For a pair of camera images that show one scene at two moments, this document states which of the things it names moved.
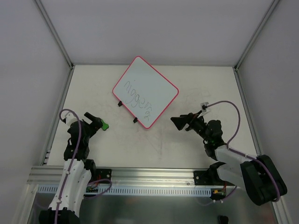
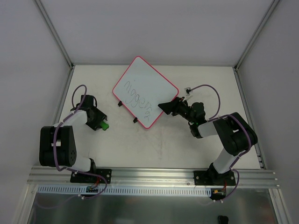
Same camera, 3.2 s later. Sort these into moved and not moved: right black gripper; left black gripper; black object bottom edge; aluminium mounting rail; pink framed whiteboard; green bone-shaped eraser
Moved: left black gripper; right black gripper
Not moved: black object bottom edge; aluminium mounting rail; pink framed whiteboard; green bone-shaped eraser
